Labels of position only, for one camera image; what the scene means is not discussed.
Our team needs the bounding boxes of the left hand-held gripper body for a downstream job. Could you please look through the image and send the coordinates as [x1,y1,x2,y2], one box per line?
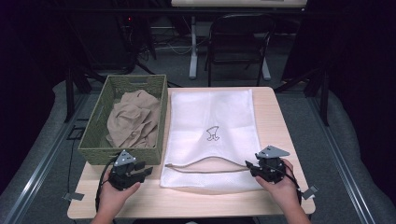
[107,149,143,191]

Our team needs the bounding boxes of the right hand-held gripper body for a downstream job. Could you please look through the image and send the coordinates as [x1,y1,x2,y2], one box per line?
[255,145,290,185]

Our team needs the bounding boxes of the green woven basket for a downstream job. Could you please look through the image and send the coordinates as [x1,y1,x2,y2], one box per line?
[78,74,169,166]

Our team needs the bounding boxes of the beige garment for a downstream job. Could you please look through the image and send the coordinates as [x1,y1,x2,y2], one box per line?
[106,89,162,149]

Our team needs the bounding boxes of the white mesh laundry bag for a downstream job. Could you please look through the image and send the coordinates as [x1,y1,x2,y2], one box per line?
[160,89,264,191]

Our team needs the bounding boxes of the person's left hand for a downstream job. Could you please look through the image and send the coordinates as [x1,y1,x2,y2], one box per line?
[97,170,142,216]

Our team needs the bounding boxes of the person's right hand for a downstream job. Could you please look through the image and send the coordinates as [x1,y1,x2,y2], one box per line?
[255,158,302,211]

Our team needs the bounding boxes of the grey metal table clip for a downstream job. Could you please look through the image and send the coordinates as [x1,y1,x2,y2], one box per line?
[301,185,319,201]
[62,191,85,202]

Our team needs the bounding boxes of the black floor socket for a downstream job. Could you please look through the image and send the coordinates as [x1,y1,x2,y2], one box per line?
[66,125,85,141]

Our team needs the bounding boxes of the black metal stand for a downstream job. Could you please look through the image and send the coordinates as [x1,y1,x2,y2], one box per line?
[320,68,331,127]
[64,66,76,123]

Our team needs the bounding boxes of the dark equipment box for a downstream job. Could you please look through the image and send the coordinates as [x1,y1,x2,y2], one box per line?
[71,12,138,73]

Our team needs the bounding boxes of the black folding chair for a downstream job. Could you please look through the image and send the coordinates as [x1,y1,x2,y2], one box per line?
[204,12,276,88]

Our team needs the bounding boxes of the white desk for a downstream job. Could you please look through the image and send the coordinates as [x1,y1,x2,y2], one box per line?
[170,0,308,81]

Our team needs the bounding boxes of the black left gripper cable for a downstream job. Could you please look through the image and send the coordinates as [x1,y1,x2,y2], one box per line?
[94,157,118,213]

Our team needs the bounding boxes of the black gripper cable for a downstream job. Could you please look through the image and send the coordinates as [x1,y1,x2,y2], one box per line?
[94,157,118,213]
[281,164,303,206]

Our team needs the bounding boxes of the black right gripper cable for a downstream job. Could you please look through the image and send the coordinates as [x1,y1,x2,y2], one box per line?
[281,164,303,206]

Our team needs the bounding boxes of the metal floor rail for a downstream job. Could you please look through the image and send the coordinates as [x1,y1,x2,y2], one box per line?
[306,92,377,224]
[3,92,92,224]

